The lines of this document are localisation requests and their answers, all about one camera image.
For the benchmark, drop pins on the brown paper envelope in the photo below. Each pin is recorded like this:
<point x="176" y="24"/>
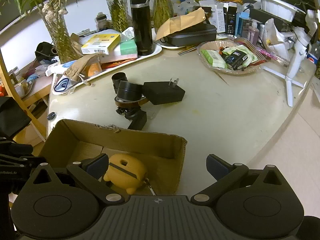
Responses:
<point x="179" y="23"/>

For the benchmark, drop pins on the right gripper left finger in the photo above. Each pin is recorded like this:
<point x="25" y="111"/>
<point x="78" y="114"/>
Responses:
<point x="86" y="174"/>

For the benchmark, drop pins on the yellow medicine box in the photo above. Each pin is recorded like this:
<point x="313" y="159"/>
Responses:
<point x="101" y="43"/>

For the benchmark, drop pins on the white gimbal tripod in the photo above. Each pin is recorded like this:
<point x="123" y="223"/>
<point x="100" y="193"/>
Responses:
<point x="302" y="47"/>

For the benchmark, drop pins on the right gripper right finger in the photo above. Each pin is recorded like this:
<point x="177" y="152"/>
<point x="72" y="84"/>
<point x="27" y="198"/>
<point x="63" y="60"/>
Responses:
<point x="227" y="177"/>

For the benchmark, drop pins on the brown cloth pouch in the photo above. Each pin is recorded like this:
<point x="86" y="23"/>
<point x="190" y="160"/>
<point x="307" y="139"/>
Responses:
<point x="79" y="65"/>

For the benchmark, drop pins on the black cylindrical lens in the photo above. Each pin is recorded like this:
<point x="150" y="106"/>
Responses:
<point x="129" y="91"/>

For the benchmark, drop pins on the black thermos bottle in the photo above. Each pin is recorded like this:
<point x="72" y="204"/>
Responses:
<point x="141" y="21"/>

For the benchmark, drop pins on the black power adapter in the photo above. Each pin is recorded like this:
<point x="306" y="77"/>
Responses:
<point x="162" y="92"/>

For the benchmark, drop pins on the small black eyepiece tube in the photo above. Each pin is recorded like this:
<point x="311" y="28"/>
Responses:
<point x="117" y="78"/>

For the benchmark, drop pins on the black zip case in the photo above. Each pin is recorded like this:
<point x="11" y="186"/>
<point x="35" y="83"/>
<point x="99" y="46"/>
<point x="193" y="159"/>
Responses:
<point x="195" y="34"/>

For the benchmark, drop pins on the white plastic tray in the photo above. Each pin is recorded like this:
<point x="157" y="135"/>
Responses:
<point x="103" y="64"/>

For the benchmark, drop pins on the wooden chopsticks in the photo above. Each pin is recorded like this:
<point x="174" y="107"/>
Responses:
<point x="187" y="50"/>

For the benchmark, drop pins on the yellow rubber case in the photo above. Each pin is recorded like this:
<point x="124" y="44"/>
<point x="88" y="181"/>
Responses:
<point x="125" y="172"/>

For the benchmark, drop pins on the green tissue box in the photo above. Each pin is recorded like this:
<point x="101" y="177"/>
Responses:
<point x="128" y="47"/>

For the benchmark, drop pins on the green wet wipes pack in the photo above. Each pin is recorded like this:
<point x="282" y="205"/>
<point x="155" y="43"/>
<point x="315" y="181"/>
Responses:
<point x="214" y="59"/>

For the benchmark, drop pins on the brown cardboard box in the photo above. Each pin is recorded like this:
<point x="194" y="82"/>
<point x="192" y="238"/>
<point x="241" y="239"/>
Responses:
<point x="162" y="154"/>

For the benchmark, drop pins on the black small packet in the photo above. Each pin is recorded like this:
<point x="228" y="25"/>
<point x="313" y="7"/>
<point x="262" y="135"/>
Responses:
<point x="236" y="59"/>

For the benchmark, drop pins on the glass vase with bamboo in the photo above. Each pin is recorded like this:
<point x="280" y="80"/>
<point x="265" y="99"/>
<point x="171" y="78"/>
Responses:
<point x="53" y="15"/>

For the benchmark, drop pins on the pink sanitizer bottle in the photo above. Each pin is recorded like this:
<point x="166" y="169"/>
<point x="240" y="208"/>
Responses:
<point x="253" y="32"/>

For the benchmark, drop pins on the white food container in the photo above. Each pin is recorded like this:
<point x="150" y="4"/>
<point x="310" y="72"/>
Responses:
<point x="281" y="9"/>

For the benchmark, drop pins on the white plastic bag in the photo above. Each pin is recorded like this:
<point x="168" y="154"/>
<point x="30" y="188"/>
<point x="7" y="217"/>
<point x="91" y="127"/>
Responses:
<point x="274" y="41"/>

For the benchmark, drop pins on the clear plastic snack bowl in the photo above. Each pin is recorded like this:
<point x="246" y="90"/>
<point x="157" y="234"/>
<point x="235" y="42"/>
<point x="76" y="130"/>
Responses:
<point x="226" y="47"/>

